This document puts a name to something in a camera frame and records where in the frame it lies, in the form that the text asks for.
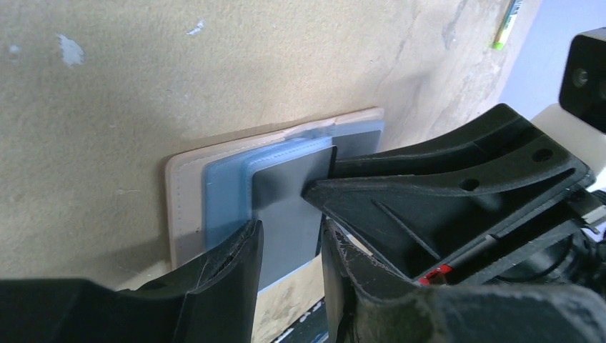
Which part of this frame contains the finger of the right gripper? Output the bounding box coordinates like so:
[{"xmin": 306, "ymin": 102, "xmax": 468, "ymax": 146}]
[{"xmin": 304, "ymin": 104, "xmax": 596, "ymax": 284}]

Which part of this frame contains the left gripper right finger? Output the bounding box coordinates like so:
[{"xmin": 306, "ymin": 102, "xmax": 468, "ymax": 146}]
[{"xmin": 321, "ymin": 219, "xmax": 605, "ymax": 342}]

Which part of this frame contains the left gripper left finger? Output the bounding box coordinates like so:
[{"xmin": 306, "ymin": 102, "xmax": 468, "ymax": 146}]
[{"xmin": 1, "ymin": 220, "xmax": 264, "ymax": 342}]

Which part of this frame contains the black credit card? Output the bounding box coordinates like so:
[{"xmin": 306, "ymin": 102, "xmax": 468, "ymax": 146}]
[
  {"xmin": 332, "ymin": 130, "xmax": 382, "ymax": 159},
  {"xmin": 252, "ymin": 145, "xmax": 333, "ymax": 292}
]

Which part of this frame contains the blue credit card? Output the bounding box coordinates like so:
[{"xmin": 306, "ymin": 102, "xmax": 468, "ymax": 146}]
[{"xmin": 202, "ymin": 134, "xmax": 332, "ymax": 292}]

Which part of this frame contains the beige leather card holder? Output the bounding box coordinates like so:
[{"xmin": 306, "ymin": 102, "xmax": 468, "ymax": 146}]
[{"xmin": 165, "ymin": 107, "xmax": 384, "ymax": 270}]

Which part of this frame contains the white green pen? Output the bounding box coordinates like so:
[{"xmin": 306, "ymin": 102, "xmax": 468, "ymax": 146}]
[{"xmin": 492, "ymin": 0, "xmax": 523, "ymax": 51}]

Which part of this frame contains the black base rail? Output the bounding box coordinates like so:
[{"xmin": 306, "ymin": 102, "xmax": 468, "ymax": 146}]
[{"xmin": 273, "ymin": 298, "xmax": 329, "ymax": 343}]

